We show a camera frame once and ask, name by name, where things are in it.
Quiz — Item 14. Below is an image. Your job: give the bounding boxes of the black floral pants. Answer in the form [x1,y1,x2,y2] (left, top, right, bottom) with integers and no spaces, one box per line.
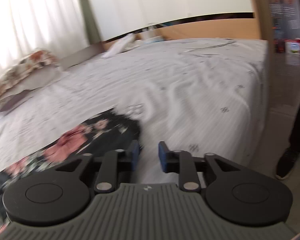
[0,109,141,234]

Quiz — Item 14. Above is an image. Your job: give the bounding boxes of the black shoe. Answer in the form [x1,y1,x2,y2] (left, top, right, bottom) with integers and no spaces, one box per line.
[275,147,300,180]

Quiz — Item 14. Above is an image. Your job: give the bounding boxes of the white patterned bed sheet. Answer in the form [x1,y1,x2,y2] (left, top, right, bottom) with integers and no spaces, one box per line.
[0,38,269,183]

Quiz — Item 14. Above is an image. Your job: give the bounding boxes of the white lower pillow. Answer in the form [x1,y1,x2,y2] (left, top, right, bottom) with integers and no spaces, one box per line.
[0,65,67,113]

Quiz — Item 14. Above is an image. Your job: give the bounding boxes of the floral top pillow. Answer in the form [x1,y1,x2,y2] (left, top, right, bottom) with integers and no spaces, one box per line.
[0,49,59,96]

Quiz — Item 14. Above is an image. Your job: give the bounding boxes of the red white box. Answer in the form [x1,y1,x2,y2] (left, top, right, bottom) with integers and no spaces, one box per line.
[277,38,300,55]

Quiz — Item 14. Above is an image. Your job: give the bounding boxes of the olive green curtain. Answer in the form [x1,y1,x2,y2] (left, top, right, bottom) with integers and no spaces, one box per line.
[78,0,101,45]

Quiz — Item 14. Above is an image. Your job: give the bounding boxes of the white crumpled cloth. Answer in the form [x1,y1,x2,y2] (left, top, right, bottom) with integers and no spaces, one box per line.
[101,33,140,59]

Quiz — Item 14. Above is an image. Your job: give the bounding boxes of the white sheer curtain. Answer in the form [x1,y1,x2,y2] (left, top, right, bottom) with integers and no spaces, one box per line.
[0,0,88,73]

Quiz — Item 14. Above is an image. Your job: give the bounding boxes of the wooden bed frame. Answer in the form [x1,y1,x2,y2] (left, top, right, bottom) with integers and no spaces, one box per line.
[101,11,263,51]

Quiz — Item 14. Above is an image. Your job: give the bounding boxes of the white charger with cables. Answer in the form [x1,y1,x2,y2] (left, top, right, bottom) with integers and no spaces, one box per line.
[140,23,166,44]

